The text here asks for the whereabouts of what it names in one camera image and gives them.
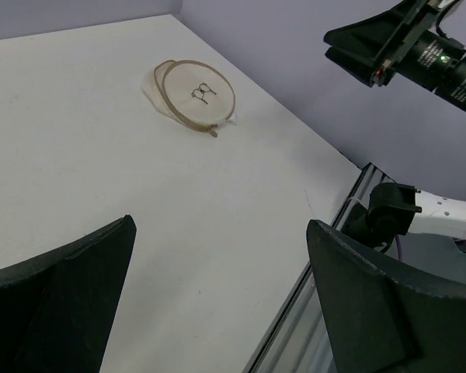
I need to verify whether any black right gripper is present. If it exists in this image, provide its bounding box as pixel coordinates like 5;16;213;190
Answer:
324;1;466;112

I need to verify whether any aluminium table edge rail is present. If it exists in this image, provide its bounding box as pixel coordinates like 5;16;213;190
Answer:
242;162;393;373

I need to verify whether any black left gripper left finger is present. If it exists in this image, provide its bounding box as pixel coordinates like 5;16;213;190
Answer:
0;215;137;372

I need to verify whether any round mesh laundry bag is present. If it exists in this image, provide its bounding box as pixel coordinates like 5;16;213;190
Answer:
141;60;237;138

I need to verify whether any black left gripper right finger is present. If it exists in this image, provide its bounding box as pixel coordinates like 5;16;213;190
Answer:
306;220;466;372

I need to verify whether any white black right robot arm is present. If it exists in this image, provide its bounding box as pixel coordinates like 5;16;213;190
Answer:
324;1;466;248

